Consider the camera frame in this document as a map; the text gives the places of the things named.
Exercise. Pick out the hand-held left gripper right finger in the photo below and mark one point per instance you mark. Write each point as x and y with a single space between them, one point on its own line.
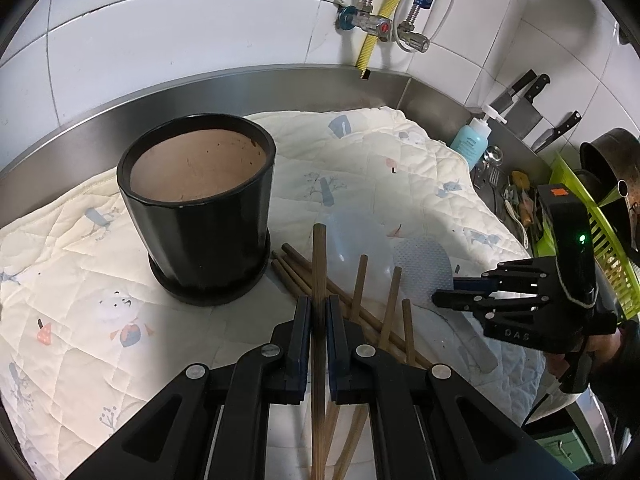
334 340

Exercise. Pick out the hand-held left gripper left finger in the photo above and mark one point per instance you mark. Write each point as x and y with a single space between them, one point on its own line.
302 340

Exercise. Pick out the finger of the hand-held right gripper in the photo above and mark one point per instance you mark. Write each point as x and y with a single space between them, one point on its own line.
470 283
455 300

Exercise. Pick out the white dotted rice paddle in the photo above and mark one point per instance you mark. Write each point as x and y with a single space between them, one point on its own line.
425 270

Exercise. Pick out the bunch of wooden chopsticks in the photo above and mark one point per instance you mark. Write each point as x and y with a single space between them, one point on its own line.
357 285

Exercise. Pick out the brown wooden chopstick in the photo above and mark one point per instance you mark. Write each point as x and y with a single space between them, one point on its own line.
319 260

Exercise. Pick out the black ceramic pot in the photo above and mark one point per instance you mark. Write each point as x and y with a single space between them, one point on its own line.
200 240

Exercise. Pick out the person's right hand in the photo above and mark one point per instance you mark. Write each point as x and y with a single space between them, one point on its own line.
606 346

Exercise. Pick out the green plastic dish rack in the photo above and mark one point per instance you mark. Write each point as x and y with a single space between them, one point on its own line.
607 240

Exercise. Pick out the metal fork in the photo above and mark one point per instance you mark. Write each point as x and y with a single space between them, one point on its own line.
495 180

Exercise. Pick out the dark metal pan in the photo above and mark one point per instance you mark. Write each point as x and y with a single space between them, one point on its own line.
607 160

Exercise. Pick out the blue pump soap bottle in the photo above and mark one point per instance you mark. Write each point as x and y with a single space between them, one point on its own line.
470 142

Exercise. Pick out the steel cleaver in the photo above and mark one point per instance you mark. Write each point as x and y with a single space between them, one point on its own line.
525 120

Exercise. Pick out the green box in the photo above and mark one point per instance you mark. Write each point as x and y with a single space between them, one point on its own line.
565 445

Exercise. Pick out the white quilted printed blanket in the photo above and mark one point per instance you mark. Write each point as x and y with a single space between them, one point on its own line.
75 260

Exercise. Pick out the plain metal valve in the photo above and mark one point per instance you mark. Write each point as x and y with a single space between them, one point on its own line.
415 40

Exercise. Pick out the metal valve with red knob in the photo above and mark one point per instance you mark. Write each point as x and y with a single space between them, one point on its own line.
365 20

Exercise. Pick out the stainless steel backsplash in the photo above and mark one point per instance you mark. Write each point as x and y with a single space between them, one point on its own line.
75 150

